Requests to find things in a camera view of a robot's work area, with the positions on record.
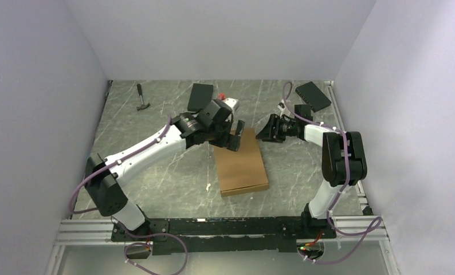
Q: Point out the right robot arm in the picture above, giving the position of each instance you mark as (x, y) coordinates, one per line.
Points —
(343, 160)

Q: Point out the brown cardboard box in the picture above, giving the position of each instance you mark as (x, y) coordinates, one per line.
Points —
(243, 171)

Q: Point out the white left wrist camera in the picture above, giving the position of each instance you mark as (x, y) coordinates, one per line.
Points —
(229, 101)

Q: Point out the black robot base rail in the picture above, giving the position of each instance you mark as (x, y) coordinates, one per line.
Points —
(176, 235)

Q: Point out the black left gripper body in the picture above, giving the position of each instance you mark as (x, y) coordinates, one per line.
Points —
(220, 135)

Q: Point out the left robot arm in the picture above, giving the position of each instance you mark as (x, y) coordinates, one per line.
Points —
(106, 177)

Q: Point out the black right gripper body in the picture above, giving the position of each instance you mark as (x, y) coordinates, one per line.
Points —
(286, 129)

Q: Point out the black handled hammer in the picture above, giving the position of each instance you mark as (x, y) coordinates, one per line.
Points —
(143, 105)

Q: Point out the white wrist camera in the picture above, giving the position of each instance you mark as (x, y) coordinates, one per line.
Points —
(283, 109)
(229, 101)

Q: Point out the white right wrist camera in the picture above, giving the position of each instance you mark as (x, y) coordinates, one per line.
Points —
(283, 109)

